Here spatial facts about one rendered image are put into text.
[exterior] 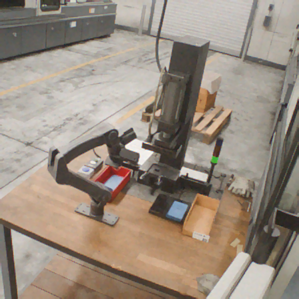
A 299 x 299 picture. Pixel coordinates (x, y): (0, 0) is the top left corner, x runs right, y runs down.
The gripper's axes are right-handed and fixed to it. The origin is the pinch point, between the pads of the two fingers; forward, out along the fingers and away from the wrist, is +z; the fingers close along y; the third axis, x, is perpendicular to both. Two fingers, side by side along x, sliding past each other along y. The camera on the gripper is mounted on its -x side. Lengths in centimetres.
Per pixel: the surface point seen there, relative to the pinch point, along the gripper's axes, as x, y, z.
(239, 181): -56, 35, 41
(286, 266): -65, -41, -64
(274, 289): -66, -45, -57
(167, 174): -18.3, 15.6, 22.6
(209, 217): -46, 0, 22
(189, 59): -15, 51, -25
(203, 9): 157, 819, 485
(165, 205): -23.6, -2.3, 19.3
